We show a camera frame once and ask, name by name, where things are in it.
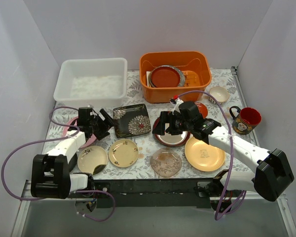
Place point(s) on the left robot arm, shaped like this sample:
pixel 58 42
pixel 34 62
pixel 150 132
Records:
pixel 51 172

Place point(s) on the cream plate with dark patch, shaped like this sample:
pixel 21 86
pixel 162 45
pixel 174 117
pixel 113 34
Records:
pixel 92 159

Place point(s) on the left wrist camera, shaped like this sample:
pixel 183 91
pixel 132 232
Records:
pixel 85 115

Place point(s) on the orange plastic bin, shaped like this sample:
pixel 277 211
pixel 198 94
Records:
pixel 193 64

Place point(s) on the large yellow bear plate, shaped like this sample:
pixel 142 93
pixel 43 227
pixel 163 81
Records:
pixel 202 156

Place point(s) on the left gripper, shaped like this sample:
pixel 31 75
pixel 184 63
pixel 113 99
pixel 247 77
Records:
pixel 100 126

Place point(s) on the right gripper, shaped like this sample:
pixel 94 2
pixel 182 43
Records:
pixel 169 124

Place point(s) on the white plastic bin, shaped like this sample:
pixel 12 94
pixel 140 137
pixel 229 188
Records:
pixel 95 82

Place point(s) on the cream floral small plate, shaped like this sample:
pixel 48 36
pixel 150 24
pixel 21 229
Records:
pixel 123 153

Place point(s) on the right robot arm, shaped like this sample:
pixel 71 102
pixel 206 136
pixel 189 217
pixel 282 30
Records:
pixel 271 171

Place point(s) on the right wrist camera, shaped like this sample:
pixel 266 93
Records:
pixel 190 112

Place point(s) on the small red saucer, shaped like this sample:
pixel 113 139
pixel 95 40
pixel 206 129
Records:
pixel 202 109

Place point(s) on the black skull mug red inside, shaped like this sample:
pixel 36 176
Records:
pixel 244 120

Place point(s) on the white patterned bowl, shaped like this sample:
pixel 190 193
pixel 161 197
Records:
pixel 220 95

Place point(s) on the pink glass square plate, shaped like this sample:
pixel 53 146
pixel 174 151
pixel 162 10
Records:
pixel 166 163

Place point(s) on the black square floral plate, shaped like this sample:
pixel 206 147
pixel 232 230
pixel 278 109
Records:
pixel 131 121

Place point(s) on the pink round plate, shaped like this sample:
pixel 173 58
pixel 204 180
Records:
pixel 73 121

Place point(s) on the red plate in orange bin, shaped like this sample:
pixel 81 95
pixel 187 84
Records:
pixel 166 76

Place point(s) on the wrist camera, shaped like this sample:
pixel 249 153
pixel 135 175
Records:
pixel 85 115
pixel 190 112

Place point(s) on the floral table mat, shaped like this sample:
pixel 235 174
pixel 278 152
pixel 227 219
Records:
pixel 147 145

